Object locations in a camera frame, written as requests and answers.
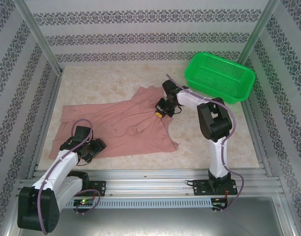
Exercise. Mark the pink t-shirt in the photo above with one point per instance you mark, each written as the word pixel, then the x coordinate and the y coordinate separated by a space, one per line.
pixel 130 137

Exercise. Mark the green plastic mesh basket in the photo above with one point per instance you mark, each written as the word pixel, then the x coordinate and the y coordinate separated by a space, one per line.
pixel 246 88

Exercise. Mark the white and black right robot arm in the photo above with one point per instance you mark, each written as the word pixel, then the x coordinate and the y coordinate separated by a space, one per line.
pixel 214 123

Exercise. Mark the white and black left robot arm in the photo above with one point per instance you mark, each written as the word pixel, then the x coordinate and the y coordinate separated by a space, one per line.
pixel 57 169

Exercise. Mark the small controller circuit board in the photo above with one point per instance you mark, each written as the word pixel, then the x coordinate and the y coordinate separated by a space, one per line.
pixel 219 202
pixel 82 202

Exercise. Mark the brushed metal panel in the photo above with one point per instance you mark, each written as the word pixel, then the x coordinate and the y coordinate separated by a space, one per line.
pixel 150 223

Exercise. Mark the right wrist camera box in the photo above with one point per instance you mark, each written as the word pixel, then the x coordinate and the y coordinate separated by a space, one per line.
pixel 169 86

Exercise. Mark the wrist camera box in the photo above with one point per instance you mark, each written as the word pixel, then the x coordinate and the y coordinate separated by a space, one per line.
pixel 169 86
pixel 81 132

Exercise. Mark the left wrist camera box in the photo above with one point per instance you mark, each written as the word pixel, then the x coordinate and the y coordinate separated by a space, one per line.
pixel 81 132

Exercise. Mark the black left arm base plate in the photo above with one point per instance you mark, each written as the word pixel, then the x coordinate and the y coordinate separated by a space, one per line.
pixel 100 188

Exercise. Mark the aluminium mounting rail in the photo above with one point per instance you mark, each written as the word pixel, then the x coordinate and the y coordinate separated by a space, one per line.
pixel 145 184

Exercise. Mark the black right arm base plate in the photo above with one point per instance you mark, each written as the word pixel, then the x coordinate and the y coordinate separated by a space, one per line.
pixel 201 188

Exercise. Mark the aluminium corner post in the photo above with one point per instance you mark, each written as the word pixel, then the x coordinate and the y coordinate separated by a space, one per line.
pixel 42 38
pixel 258 32

